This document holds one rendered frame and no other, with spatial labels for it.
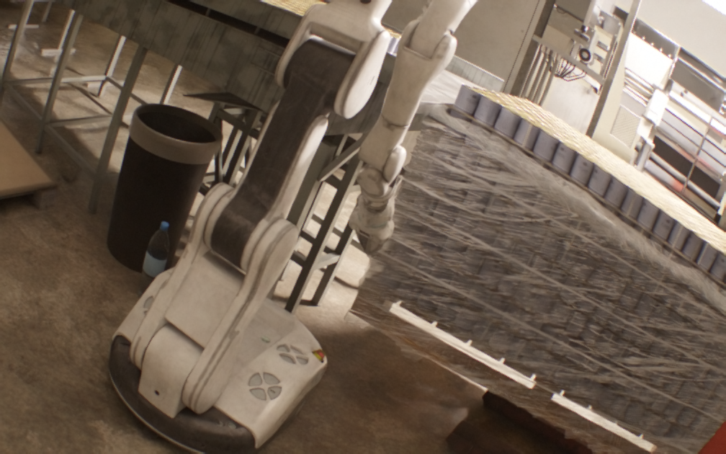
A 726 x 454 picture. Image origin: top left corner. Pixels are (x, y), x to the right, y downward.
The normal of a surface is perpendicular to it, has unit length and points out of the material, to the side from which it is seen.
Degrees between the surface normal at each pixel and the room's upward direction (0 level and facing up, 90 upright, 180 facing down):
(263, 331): 0
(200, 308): 53
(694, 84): 90
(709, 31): 90
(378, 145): 104
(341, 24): 75
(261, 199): 66
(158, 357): 62
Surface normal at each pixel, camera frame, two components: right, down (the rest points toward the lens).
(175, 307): -0.05, -0.36
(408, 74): -0.36, 0.35
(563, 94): -0.47, 0.13
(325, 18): -0.23, -0.05
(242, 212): 0.10, -0.57
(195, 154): 0.64, 0.52
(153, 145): -0.14, 0.31
